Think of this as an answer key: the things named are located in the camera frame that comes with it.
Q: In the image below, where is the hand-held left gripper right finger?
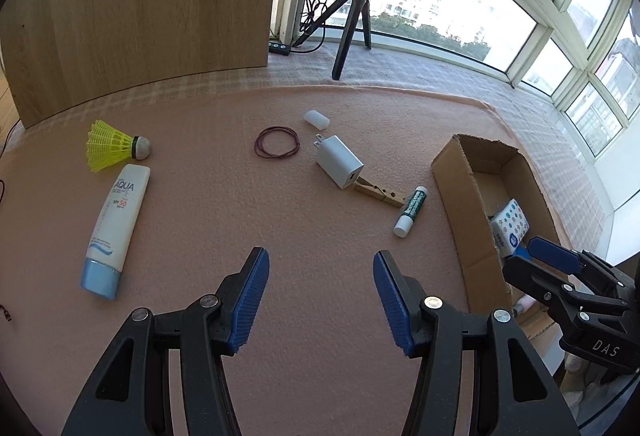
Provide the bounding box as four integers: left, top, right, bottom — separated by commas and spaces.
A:
372, 250, 581, 436

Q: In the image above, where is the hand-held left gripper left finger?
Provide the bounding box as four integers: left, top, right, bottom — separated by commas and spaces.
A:
61, 247, 271, 436

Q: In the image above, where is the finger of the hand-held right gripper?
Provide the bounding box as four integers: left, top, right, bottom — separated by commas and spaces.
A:
502, 255, 628, 334
527, 237, 637, 301

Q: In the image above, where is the star-print tissue pack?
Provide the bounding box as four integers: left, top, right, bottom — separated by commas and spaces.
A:
489, 198, 531, 259

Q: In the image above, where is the cardboard box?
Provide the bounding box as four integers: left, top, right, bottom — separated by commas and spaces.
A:
431, 133, 571, 342

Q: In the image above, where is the small white cap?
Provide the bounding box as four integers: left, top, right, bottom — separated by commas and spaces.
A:
303, 110, 332, 131

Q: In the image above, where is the person's right hand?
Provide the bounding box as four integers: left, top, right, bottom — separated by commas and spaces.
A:
562, 355, 626, 414

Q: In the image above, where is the green and white glue stick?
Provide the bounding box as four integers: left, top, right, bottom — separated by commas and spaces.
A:
393, 186, 429, 237

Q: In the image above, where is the wooden clothespin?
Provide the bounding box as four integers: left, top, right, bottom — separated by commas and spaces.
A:
354, 178, 405, 208

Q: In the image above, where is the white sunscreen tube blue cap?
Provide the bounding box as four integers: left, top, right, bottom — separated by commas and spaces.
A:
80, 164, 152, 301

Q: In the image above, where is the white charger plug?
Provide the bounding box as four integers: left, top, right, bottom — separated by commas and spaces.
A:
312, 134, 364, 190

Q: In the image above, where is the yellow shuttlecock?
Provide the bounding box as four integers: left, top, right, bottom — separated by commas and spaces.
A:
86, 119, 152, 174

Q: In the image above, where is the checked blanket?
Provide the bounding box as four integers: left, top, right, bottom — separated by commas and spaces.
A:
15, 40, 613, 267

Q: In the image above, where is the black tripod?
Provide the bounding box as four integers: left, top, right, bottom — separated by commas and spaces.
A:
291, 0, 373, 81

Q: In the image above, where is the light oak wooden board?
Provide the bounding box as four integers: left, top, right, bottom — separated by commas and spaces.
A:
0, 0, 288, 129

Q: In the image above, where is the black ring light cable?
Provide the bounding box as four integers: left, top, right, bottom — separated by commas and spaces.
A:
298, 0, 353, 54

